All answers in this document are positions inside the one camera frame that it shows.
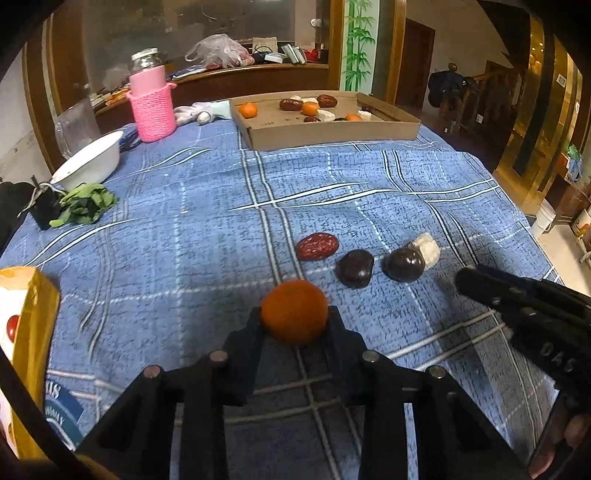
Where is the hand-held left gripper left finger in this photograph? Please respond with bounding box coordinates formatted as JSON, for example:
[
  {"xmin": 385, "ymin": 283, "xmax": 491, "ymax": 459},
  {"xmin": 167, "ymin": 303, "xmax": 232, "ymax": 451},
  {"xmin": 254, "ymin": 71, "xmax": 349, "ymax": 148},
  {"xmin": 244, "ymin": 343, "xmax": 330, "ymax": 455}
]
[{"xmin": 76, "ymin": 307, "xmax": 266, "ymax": 480}]

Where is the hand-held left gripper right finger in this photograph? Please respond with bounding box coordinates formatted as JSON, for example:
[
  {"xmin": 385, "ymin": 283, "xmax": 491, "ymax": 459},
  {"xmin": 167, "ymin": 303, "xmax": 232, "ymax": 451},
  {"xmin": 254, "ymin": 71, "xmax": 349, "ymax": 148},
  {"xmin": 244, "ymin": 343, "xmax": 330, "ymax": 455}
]
[{"xmin": 325, "ymin": 305, "xmax": 532, "ymax": 480}]

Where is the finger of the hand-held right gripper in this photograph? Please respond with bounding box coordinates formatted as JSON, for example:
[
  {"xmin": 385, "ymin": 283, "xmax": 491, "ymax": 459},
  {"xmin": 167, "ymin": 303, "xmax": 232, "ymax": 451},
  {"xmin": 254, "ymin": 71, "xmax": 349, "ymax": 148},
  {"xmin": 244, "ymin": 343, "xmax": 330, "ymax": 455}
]
[{"xmin": 456, "ymin": 265, "xmax": 536, "ymax": 324}]

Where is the yellow cardboard box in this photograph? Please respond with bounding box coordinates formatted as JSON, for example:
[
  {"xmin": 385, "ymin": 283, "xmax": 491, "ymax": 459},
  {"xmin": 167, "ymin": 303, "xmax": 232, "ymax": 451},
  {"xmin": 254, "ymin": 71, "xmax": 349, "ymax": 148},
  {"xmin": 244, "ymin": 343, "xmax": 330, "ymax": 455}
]
[{"xmin": 0, "ymin": 266, "xmax": 62, "ymax": 459}]

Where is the person's right hand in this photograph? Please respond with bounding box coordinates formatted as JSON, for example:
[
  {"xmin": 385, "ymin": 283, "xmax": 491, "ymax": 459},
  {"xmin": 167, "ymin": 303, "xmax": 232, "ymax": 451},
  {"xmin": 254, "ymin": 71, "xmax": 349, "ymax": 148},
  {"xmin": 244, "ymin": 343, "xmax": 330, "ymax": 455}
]
[{"xmin": 529, "ymin": 413, "xmax": 591, "ymax": 479}]

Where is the dark purple plum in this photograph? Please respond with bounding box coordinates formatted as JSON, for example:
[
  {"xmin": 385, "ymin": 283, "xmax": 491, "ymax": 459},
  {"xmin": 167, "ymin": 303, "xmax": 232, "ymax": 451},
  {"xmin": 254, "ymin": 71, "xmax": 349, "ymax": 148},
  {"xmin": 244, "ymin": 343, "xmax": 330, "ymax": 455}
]
[{"xmin": 382, "ymin": 247, "xmax": 426, "ymax": 283}]

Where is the dark chestnut left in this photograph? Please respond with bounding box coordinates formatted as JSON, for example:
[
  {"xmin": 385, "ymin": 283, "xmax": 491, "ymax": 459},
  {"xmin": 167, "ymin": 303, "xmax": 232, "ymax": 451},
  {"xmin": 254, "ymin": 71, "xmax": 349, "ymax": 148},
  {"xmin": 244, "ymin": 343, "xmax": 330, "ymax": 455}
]
[{"xmin": 335, "ymin": 249, "xmax": 375, "ymax": 289}]

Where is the white plastic bucket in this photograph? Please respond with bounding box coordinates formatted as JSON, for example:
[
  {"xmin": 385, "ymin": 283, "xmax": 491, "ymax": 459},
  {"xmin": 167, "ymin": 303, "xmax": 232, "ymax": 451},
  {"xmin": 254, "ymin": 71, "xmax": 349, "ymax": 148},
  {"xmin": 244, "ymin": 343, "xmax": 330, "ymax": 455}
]
[{"xmin": 531, "ymin": 199, "xmax": 557, "ymax": 238}]

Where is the green plastic bag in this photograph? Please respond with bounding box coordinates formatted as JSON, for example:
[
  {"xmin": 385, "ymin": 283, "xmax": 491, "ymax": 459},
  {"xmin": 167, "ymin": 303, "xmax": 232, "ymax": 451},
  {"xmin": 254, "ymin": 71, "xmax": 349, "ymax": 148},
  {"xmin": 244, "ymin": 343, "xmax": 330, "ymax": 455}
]
[{"xmin": 566, "ymin": 144, "xmax": 583, "ymax": 183}]

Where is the wooden stair railing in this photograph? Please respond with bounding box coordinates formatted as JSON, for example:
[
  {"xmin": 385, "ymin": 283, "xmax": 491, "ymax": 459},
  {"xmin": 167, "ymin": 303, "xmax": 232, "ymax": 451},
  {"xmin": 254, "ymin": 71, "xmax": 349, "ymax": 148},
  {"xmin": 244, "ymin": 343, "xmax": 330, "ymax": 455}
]
[{"xmin": 462, "ymin": 60, "xmax": 518, "ymax": 134}]

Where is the dark jacket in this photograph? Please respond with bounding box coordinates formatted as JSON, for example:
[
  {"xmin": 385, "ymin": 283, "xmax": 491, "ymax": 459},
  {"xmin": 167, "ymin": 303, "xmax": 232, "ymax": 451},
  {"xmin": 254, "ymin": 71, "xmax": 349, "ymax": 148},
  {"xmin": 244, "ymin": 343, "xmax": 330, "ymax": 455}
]
[{"xmin": 427, "ymin": 65, "xmax": 476, "ymax": 109}]

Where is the green leafy bundle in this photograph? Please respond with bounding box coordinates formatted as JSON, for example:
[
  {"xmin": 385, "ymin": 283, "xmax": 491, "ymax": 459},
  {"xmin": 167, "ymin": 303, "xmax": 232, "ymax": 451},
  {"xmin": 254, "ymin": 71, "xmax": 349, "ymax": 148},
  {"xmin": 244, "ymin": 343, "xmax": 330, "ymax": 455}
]
[{"xmin": 49, "ymin": 183, "xmax": 118, "ymax": 228}]

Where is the brown cardboard tray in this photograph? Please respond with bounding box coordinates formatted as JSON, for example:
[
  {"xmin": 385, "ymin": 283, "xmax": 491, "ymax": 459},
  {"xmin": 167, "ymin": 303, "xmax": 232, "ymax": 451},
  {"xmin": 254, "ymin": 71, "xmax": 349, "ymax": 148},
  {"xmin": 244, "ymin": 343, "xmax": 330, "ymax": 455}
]
[{"xmin": 229, "ymin": 91, "xmax": 422, "ymax": 152}]

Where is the white work glove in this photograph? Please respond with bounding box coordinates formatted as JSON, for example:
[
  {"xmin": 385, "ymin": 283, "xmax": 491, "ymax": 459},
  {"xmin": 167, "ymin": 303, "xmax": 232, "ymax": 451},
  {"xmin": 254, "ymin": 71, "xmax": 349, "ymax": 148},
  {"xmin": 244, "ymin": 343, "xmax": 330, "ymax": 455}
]
[{"xmin": 174, "ymin": 102, "xmax": 232, "ymax": 126}]

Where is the white enamel bowl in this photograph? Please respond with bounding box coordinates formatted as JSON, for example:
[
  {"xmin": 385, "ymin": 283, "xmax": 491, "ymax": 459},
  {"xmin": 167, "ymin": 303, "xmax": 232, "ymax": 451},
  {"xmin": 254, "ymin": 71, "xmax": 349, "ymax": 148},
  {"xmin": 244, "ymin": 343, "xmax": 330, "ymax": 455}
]
[{"xmin": 49, "ymin": 130, "xmax": 125, "ymax": 192}]

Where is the jar with pink knitted sleeve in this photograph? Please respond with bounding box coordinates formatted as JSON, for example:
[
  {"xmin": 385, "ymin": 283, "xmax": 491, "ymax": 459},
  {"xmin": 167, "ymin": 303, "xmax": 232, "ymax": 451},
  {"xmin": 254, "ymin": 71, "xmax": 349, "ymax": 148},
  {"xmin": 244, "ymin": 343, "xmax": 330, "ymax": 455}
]
[{"xmin": 127, "ymin": 48, "xmax": 178, "ymax": 143}]

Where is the wooden counter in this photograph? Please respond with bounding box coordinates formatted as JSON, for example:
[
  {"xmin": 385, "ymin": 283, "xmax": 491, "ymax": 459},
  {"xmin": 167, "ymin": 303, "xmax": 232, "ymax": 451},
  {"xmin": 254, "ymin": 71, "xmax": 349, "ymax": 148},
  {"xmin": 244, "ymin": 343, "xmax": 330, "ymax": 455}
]
[{"xmin": 92, "ymin": 62, "xmax": 331, "ymax": 134}]

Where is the bamboo painted panel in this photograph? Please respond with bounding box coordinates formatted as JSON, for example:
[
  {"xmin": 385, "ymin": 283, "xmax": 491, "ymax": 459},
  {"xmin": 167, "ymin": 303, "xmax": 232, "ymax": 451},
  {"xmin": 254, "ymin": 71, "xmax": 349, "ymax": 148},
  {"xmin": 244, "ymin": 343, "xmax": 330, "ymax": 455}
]
[{"xmin": 339, "ymin": 0, "xmax": 379, "ymax": 93}]

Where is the black bag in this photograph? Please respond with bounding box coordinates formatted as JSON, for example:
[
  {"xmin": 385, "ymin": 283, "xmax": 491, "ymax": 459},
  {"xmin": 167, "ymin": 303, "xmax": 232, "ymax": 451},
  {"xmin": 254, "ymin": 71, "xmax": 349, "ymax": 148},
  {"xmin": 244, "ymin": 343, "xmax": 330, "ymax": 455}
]
[{"xmin": 0, "ymin": 182, "xmax": 33, "ymax": 252}]

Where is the clear plastic pitcher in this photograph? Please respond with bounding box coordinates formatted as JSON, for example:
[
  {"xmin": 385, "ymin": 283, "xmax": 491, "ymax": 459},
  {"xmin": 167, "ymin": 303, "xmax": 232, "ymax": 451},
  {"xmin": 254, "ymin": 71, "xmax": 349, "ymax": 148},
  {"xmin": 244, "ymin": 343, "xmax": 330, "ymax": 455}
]
[{"xmin": 54, "ymin": 98, "xmax": 102, "ymax": 160}]

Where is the translucent plastic bag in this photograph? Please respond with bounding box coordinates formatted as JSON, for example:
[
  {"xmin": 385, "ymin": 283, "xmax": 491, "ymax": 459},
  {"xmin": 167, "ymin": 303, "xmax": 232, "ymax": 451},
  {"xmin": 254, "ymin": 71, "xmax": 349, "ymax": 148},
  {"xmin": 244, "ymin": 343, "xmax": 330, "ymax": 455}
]
[{"xmin": 185, "ymin": 34, "xmax": 254, "ymax": 69}]

